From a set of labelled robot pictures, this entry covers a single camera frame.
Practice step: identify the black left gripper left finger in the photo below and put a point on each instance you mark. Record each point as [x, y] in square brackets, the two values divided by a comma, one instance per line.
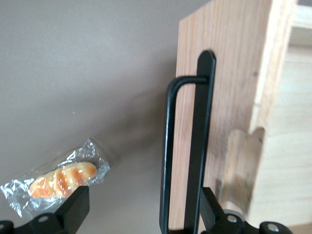
[75, 209]

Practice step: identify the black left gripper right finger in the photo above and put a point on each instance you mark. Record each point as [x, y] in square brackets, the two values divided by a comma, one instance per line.
[209, 209]

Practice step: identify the light wooden drawer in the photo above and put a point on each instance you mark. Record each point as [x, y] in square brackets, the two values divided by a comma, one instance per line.
[234, 61]

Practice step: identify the striped bread in clear wrapper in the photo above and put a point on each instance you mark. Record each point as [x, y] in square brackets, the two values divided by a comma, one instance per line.
[61, 178]

